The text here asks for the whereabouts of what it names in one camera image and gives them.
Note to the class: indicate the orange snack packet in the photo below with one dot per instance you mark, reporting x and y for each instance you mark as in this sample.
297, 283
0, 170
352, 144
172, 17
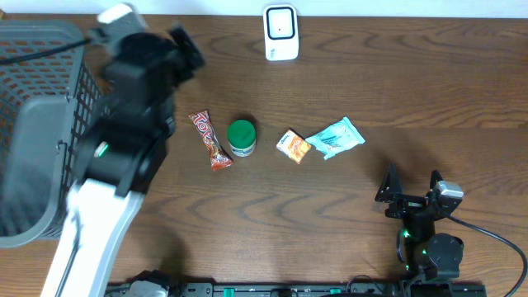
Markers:
293, 146

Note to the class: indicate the grey plastic mesh basket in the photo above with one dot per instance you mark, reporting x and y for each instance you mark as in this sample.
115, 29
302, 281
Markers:
47, 97

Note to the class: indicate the green lid jar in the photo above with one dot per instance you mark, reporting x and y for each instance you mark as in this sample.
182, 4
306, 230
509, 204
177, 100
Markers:
242, 137

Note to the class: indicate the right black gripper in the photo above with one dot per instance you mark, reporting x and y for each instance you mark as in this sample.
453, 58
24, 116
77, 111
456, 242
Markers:
407, 203

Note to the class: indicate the red chocolate bar wrapper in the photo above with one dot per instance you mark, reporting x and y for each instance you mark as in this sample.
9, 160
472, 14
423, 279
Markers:
219, 159

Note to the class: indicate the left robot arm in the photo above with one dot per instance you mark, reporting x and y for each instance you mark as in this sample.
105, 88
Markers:
118, 156

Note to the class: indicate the white barcode scanner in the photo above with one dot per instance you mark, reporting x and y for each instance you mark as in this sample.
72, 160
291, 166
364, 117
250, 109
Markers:
281, 32

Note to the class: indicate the teal wet wipes pack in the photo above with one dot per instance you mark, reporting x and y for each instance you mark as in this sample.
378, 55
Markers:
336, 138

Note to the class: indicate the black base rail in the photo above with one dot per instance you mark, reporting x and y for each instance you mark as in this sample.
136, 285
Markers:
141, 288

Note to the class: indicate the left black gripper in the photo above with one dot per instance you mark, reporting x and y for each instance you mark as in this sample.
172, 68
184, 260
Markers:
190, 61

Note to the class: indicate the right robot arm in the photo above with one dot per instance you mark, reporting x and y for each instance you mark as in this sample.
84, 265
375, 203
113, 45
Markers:
432, 259

